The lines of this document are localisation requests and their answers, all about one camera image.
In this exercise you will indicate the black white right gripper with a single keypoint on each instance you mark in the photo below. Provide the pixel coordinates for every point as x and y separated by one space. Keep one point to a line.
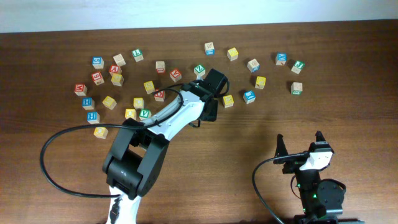
292 165

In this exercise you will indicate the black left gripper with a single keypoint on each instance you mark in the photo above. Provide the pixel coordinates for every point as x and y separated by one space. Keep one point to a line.
213 115

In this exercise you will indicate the yellow letter S block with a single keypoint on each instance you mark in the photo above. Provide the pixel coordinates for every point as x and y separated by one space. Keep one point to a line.
109 102
149 87

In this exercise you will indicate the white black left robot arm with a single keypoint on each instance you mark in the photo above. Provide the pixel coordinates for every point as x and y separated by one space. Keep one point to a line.
135 159

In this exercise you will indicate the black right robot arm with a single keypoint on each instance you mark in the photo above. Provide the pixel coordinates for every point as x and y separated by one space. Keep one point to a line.
321 199

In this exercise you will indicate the green letter Z block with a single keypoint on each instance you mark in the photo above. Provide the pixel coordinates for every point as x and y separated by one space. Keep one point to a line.
199 70

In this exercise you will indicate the yellow umbrella block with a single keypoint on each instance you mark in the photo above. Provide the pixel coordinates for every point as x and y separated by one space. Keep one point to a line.
228 101

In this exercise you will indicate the yellow block top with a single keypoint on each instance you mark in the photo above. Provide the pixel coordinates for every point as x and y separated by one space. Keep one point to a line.
232 54

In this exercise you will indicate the wooden block blue side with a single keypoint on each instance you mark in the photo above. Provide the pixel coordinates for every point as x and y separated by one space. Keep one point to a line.
209 48

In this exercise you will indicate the blue letter I block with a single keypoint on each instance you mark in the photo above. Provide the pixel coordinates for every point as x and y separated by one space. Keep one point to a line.
249 97

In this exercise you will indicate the red letter A block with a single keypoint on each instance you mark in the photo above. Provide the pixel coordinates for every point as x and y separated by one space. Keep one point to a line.
175 75

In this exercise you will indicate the wooden block blue D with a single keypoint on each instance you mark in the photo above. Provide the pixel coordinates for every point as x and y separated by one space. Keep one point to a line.
253 65

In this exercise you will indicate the yellow block right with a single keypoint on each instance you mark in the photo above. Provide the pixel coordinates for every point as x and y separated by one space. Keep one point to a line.
260 82

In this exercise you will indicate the wooden block green R side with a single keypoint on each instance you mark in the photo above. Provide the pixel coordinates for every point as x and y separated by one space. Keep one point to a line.
296 88

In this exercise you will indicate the wooden block red side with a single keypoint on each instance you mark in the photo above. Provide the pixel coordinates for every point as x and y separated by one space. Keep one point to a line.
160 66

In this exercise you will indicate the red letter O block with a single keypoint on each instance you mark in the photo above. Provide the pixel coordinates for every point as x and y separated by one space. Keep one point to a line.
160 96

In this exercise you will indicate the blue letter K block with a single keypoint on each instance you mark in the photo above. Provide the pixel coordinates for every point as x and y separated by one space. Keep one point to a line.
281 59

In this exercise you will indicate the green letter V block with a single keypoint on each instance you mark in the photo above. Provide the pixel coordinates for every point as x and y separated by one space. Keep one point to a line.
145 114

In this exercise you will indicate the green letter J block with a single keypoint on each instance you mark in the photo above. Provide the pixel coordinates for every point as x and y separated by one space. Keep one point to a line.
297 67

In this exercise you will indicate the yellow block centre left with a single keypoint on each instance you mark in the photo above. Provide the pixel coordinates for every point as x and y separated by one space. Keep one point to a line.
138 103

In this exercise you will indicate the green letter T block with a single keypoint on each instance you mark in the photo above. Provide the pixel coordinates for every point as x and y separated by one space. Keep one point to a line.
137 55

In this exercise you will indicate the yellow block beside V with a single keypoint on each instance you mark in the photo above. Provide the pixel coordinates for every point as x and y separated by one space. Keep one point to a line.
130 113

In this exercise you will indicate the yellow block near 9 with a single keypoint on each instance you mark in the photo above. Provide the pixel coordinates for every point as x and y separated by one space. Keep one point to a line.
117 80

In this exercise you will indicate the plain wooden block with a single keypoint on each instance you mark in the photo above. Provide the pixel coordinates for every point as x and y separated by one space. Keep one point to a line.
119 60

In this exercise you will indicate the red letter V block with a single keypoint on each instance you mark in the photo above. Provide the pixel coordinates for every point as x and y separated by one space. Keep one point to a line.
115 69

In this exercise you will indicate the red number 9 block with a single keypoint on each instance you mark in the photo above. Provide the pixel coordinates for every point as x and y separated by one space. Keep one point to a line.
97 78

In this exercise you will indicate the blue number 5 block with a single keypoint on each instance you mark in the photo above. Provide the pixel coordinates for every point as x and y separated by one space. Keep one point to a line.
97 62

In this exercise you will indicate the yellow letter O block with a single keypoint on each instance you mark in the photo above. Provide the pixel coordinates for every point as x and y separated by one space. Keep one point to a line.
100 132

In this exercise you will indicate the blue letter H lower block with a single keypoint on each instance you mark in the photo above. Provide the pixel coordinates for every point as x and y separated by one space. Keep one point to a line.
93 117

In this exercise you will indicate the blue letter h block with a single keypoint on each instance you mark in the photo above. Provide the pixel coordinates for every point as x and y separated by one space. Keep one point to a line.
88 103
93 117

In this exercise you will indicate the blue letter H upper block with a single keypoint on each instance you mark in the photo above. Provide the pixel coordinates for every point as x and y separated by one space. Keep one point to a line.
88 103

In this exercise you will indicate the red letter M block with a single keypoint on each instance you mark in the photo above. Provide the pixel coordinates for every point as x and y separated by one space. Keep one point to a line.
80 89

